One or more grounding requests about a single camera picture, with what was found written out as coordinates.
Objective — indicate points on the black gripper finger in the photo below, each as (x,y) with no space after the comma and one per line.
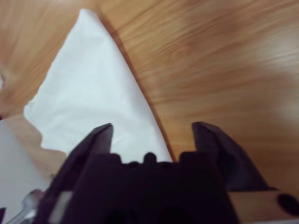
(77,163)
(229,158)

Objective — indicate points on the white t-shirt with black logo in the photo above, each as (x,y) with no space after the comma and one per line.
(93,93)

